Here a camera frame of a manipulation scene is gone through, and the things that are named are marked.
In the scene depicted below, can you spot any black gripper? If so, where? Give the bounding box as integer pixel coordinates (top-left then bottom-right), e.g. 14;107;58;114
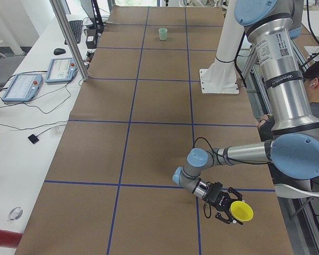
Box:
203;182;243;224

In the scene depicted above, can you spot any blue teach pendant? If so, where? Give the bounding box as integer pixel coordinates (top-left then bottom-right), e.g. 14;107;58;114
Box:
2;74;43;102
45;58;78;83

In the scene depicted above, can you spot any green plastic cup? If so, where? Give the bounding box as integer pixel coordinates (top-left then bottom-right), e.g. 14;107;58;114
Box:
158;28;168;41

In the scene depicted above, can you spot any near blue teach pendant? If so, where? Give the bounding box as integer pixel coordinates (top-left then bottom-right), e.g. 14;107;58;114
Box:
2;74;43;102

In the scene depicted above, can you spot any far blue teach pendant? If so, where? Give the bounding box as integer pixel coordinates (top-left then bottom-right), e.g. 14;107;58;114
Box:
45;58;78;83

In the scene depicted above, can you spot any red cylinder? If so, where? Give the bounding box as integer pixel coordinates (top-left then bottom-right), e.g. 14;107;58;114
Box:
0;229;23;248

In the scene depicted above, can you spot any small black square pad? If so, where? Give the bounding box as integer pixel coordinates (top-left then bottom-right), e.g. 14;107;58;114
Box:
28;134;39;144

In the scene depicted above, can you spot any black computer mouse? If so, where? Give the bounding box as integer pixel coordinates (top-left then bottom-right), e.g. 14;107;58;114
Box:
53;48;66;56

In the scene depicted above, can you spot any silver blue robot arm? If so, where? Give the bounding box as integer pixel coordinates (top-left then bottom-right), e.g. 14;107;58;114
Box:
172;1;319;224

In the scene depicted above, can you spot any black keyboard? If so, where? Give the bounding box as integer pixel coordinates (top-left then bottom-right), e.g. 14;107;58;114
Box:
68;20;83;44

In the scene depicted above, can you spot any black camera cable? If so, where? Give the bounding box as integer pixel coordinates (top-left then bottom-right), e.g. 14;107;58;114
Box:
192;137;272;220

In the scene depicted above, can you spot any aluminium frame post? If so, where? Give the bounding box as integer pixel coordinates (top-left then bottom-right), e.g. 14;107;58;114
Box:
50;0;89;81

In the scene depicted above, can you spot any seated person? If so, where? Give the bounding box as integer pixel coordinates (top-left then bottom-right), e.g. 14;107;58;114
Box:
257;57;319;192

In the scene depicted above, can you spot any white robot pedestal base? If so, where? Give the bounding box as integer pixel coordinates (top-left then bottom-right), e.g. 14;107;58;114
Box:
199;0;244;94

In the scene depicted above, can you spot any black small box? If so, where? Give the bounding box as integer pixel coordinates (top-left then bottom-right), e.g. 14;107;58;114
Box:
86;29;98;49

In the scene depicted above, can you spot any yellow plastic cup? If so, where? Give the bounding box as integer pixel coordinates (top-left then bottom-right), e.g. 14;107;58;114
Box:
230;201;254;224

